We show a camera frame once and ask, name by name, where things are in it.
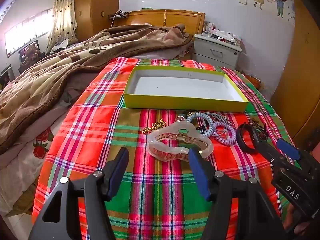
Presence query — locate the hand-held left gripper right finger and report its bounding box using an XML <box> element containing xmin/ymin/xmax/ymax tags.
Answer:
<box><xmin>188</xmin><ymin>147</ymin><xmax>288</xmax><ymax>240</ymax></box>

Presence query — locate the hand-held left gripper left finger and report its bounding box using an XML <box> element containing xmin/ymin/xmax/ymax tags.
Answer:
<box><xmin>29</xmin><ymin>147</ymin><xmax>130</xmax><ymax>240</ymax></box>

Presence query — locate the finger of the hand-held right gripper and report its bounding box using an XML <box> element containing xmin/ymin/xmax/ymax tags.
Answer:
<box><xmin>276</xmin><ymin>138</ymin><xmax>310</xmax><ymax>165</ymax></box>
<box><xmin>243</xmin><ymin>122</ymin><xmax>283</xmax><ymax>167</ymax></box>

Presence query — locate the brown bead necklace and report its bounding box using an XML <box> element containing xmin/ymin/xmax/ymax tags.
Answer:
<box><xmin>249</xmin><ymin>118</ymin><xmax>270</xmax><ymax>141</ymax></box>

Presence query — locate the black wristband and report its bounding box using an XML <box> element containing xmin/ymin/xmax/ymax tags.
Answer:
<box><xmin>236</xmin><ymin>124</ymin><xmax>260</xmax><ymax>155</ymax></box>

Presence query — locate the thin black hair tie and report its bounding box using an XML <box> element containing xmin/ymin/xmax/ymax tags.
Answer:
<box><xmin>194</xmin><ymin>119</ymin><xmax>209</xmax><ymax>133</ymax></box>

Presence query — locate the light blue spiral hair tie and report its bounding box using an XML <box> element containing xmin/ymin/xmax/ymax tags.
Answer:
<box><xmin>187</xmin><ymin>111</ymin><xmax>216</xmax><ymax>136</ymax></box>

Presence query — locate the clear plastic hair claw clip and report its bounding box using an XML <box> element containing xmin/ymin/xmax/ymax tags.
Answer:
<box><xmin>146</xmin><ymin>121</ymin><xmax>214</xmax><ymax>162</ymax></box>

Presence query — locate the grey elastic hair tie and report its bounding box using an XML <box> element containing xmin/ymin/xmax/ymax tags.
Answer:
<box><xmin>214</xmin><ymin>113</ymin><xmax>234</xmax><ymax>132</ymax></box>

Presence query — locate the gold bead chain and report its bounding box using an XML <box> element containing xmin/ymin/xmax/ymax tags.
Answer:
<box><xmin>142</xmin><ymin>119</ymin><xmax>167</xmax><ymax>135</ymax></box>

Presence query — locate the yellow-green cardboard box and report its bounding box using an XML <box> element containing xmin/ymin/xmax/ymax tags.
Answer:
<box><xmin>123</xmin><ymin>65</ymin><xmax>249</xmax><ymax>113</ymax></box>

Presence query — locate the person's right hand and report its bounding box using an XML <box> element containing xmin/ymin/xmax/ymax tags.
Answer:
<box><xmin>282</xmin><ymin>201</ymin><xmax>304</xmax><ymax>233</ymax></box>

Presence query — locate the plaid cloth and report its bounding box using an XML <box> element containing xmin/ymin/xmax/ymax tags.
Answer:
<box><xmin>31</xmin><ymin>57</ymin><xmax>297</xmax><ymax>240</ymax></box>

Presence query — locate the wooden door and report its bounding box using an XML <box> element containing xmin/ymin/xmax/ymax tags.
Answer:
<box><xmin>271</xmin><ymin>0</ymin><xmax>320</xmax><ymax>150</ymax></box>

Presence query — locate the floral bed sheet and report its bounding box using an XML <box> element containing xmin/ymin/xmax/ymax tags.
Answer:
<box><xmin>0</xmin><ymin>100</ymin><xmax>75</xmax><ymax>215</ymax></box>

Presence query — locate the grey nightstand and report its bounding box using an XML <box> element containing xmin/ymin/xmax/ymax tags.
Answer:
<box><xmin>192</xmin><ymin>34</ymin><xmax>242</xmax><ymax>70</ymax></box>

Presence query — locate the brown patterned blanket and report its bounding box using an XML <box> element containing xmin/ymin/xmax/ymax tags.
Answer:
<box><xmin>0</xmin><ymin>24</ymin><xmax>194</xmax><ymax>155</ymax></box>

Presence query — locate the pile of papers and packets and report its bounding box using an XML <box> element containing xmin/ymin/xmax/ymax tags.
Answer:
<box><xmin>212</xmin><ymin>29</ymin><xmax>243</xmax><ymax>45</ymax></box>

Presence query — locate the clear glass cup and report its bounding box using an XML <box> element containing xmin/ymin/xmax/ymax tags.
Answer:
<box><xmin>203</xmin><ymin>22</ymin><xmax>215</xmax><ymax>36</ymax></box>

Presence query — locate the brown teddy bear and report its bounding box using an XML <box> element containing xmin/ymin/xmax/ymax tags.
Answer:
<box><xmin>19</xmin><ymin>41</ymin><xmax>42</xmax><ymax>65</ymax></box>

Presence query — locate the wooden headboard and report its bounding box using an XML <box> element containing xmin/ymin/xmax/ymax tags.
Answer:
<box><xmin>114</xmin><ymin>9</ymin><xmax>206</xmax><ymax>34</ymax></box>

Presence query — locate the power strip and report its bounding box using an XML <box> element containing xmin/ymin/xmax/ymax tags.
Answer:
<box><xmin>109</xmin><ymin>10</ymin><xmax>129</xmax><ymax>19</ymax></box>

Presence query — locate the dotted curtain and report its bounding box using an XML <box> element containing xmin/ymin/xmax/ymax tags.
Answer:
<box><xmin>46</xmin><ymin>0</ymin><xmax>78</xmax><ymax>53</ymax></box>

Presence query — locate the window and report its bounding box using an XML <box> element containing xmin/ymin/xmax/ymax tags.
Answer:
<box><xmin>4</xmin><ymin>7</ymin><xmax>54</xmax><ymax>58</ymax></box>

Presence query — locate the wooden wardrobe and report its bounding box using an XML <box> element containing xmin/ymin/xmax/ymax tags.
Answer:
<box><xmin>75</xmin><ymin>0</ymin><xmax>120</xmax><ymax>37</ymax></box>

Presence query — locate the lavender spiral hair tie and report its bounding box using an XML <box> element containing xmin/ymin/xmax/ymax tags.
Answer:
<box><xmin>212</xmin><ymin>123</ymin><xmax>237</xmax><ymax>146</ymax></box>

